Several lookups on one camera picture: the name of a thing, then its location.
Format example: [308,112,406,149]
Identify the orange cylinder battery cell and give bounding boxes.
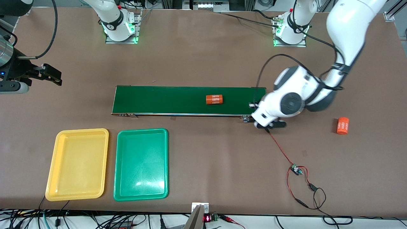
[336,117,349,135]
[205,94,224,105]

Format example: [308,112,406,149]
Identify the green conveyor belt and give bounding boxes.
[111,85,270,123]

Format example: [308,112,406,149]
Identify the yellow plastic tray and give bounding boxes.
[45,128,109,202]

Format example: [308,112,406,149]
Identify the red clip test leads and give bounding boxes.
[219,215,246,229]

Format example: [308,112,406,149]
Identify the green plastic tray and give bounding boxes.
[113,128,169,202]

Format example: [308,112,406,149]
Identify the orange and black device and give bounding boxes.
[110,220,135,229]

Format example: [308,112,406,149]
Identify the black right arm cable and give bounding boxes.
[17,0,58,60]

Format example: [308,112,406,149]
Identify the aluminium table edge rail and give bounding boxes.
[8,16,21,42]

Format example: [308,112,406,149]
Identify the red and black wire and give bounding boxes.
[266,127,327,210]

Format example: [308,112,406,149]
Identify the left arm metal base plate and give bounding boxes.
[273,14,307,47]

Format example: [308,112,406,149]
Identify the black cable on table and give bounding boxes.
[219,12,282,29]

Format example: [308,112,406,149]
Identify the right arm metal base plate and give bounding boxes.
[105,9,142,44]

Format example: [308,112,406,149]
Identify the metal frame with light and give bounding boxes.
[161,0,255,13]

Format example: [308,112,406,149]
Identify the black looped power cable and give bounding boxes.
[296,183,353,226]

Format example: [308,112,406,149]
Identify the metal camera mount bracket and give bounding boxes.
[184,202,210,229]

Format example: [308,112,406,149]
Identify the black cable bundle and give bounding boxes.
[0,194,191,229]

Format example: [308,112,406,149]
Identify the aluminium extrusion post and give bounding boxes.
[383,0,407,22]

